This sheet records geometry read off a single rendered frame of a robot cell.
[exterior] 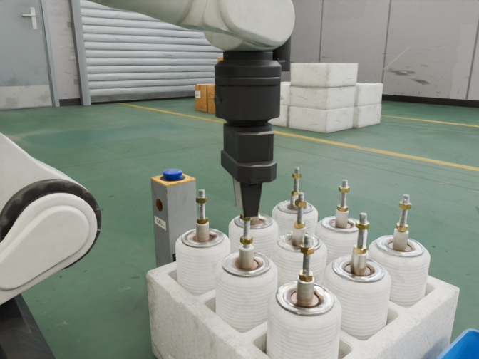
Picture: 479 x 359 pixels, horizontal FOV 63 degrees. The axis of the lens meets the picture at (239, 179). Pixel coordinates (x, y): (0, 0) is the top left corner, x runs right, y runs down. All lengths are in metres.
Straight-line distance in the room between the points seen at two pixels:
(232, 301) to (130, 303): 0.45
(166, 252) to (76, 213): 0.30
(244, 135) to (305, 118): 2.85
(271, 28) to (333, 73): 2.75
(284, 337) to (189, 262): 0.22
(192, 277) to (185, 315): 0.06
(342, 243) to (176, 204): 0.34
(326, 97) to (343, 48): 3.58
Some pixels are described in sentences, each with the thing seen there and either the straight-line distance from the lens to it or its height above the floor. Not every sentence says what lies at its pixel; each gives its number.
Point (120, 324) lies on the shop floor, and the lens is 0.94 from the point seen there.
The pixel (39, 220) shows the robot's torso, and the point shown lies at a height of 0.34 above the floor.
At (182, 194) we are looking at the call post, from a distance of 0.81.
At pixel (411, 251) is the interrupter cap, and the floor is 0.25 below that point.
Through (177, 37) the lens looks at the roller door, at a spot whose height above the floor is 0.90.
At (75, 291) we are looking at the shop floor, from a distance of 1.09.
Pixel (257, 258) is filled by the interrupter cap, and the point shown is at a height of 0.25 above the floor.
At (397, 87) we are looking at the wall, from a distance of 6.24.
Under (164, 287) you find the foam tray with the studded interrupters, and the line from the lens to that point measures 0.70.
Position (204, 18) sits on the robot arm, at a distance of 0.46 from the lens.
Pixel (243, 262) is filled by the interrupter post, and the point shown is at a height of 0.26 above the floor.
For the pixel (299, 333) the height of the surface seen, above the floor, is 0.23.
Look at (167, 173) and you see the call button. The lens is 0.81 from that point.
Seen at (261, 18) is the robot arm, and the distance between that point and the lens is 0.48.
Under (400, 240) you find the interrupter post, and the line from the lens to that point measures 0.70.
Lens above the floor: 0.55
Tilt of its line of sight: 17 degrees down
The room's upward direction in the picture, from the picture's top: straight up
